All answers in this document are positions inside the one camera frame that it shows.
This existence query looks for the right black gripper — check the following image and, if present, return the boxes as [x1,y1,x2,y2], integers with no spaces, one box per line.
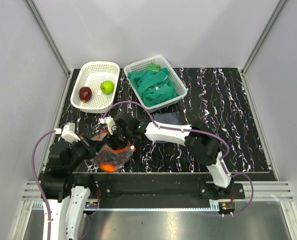
[103,126,133,161]

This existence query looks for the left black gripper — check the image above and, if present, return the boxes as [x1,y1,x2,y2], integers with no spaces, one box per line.
[66,132,106,170]

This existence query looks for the clear zip top bag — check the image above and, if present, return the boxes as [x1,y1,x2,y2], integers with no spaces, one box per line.
[91,130,136,173]

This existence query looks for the green fake apple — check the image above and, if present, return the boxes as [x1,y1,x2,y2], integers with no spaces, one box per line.
[100,80,115,95]

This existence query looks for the dark red fake apple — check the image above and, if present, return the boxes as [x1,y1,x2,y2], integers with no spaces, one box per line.
[79,86,92,103]

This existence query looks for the purple fake grapes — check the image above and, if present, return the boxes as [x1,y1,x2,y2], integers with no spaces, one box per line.
[93,151,130,166]

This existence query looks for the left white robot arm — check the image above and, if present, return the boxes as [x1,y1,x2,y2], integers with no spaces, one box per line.
[40,138,104,240]

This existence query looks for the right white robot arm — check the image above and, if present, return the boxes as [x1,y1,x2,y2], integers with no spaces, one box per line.
[101,111,234,199]

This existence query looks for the orange fake fruit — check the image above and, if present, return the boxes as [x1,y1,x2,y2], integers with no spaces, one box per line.
[99,163,116,173]

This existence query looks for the grey folded towel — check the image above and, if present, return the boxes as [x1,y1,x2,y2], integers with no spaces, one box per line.
[153,112,182,144]

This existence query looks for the green cloth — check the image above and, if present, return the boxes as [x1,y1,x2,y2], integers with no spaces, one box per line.
[127,62,179,107]

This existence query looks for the white rectangular plastic basket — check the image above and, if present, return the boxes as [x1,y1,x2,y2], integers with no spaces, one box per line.
[123,55,188,113]

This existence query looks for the left connector box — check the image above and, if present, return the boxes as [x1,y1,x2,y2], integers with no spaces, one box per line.
[85,200,99,209]

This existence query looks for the connector box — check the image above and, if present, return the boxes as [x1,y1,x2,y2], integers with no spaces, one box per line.
[85,200,99,209]
[219,201,235,215]

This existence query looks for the white oval perforated basket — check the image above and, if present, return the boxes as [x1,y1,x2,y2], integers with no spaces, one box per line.
[70,61,120,114]

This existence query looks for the right connector box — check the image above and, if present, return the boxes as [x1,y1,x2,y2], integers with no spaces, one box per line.
[219,201,235,215]

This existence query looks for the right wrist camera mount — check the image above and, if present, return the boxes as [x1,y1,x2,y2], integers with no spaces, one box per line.
[99,117,117,135]

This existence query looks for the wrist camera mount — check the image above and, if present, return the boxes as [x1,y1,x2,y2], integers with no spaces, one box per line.
[61,122,81,144]
[99,117,117,135]

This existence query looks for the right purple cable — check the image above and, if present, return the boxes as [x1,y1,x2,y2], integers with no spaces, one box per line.
[102,101,254,218]

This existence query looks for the purple cable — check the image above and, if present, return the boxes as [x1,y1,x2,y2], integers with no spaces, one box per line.
[102,101,254,218]
[32,129,63,240]

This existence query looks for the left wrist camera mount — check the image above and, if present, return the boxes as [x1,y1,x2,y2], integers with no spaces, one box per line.
[61,122,81,144]

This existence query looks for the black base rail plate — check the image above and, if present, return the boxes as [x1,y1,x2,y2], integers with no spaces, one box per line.
[65,172,245,210]

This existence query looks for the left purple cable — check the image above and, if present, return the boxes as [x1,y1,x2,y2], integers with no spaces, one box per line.
[32,129,63,240]

